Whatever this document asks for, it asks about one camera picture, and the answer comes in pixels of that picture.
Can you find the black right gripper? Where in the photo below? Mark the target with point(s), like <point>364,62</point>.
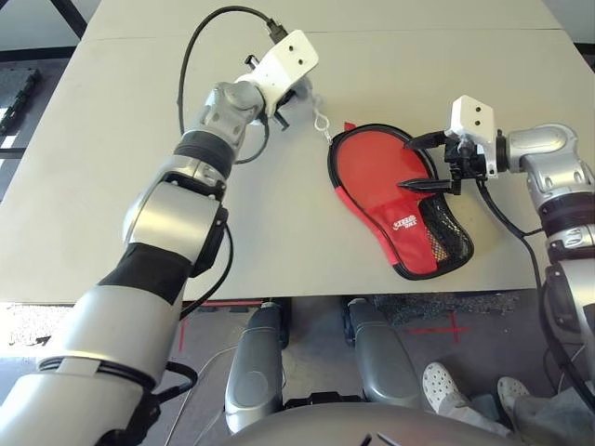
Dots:
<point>469,165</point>

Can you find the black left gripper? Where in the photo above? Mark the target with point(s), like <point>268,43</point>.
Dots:
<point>282,104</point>

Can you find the red black paddle case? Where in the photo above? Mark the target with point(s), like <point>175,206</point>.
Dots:
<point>404,237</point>

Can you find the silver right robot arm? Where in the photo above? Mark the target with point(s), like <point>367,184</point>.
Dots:
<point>548,144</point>

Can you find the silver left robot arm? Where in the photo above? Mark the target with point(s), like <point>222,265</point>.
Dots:
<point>176,218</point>

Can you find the dark speckled floor mat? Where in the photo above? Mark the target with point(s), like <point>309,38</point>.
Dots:
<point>441,306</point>

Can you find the red floor tape cross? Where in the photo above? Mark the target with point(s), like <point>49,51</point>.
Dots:
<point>453,329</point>

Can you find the grey robot right leg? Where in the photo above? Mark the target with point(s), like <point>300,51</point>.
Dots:
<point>386,362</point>

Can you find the grey robot leg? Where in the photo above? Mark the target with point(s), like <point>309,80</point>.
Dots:
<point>255,371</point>
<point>386,362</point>

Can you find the red floor tape line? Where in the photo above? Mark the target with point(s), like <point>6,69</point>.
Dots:
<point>228,303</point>

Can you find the white perforated clog shoe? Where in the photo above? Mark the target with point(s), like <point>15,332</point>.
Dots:
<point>511,390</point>
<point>441,383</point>

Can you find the beige trouser leg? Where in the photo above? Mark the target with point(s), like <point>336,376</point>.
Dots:
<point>465,411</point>

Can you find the grey robot left leg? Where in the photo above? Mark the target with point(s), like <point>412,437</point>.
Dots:
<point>255,371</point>

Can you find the grey robot torso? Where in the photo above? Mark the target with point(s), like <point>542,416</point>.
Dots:
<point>372,427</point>

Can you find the grey trouser leg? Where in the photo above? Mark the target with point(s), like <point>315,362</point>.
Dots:
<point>558,418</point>

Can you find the light speckled puzzle mat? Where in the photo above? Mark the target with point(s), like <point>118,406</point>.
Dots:
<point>37,320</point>

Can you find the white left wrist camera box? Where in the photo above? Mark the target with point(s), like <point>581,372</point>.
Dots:
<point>288,60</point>

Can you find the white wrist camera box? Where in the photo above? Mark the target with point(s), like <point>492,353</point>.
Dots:
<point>472,121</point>
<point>288,60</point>

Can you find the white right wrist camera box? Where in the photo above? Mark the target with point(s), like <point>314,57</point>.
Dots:
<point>472,121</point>

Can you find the black diagonal frame beam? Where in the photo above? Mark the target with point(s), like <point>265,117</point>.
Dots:
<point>74,14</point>

